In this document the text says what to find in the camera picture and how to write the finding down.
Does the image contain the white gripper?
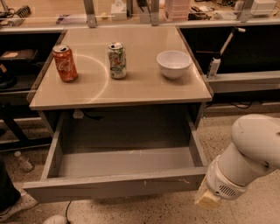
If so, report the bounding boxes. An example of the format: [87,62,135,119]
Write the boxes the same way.
[194,156,248,209]

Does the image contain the grey top drawer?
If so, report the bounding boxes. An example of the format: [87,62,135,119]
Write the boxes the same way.
[24,109,207,203]

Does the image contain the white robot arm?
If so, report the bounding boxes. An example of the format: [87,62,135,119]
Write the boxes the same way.
[194,114,280,209]

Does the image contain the grey drawer cabinet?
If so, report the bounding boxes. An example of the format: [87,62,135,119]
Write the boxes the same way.
[28,25,213,130]

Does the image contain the white bowl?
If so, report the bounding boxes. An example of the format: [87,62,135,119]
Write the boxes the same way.
[157,51,193,80]

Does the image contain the white sneaker front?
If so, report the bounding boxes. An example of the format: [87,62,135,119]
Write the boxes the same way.
[43,214,67,224]

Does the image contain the white sneaker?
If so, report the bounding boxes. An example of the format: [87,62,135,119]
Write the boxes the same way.
[43,214,67,224]
[0,192,38,222]

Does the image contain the green white soda can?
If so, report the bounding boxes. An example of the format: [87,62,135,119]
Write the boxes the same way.
[108,42,127,79]

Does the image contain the white sneaker left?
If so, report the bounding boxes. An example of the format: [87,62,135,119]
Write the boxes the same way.
[0,192,38,222]

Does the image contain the clear plastic bottle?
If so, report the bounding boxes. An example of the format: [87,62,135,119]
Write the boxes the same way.
[14,151,34,172]

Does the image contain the pink stacked box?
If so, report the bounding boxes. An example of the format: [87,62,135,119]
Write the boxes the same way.
[164,0,191,21]

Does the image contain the red cola can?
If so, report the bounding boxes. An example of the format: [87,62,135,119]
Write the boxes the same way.
[52,44,78,82]

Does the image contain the dark trouser leg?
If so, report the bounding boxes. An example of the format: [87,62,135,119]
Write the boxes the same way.
[0,156,21,212]

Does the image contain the white box device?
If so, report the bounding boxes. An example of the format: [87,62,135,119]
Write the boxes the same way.
[250,0,277,16]

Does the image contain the white tissue box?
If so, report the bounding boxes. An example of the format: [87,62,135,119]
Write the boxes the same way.
[111,0,127,21]

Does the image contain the black coiled tool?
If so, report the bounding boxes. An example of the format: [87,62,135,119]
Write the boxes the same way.
[15,5,31,18]

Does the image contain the black floor cable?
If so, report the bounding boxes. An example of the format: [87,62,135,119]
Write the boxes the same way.
[65,200,74,224]

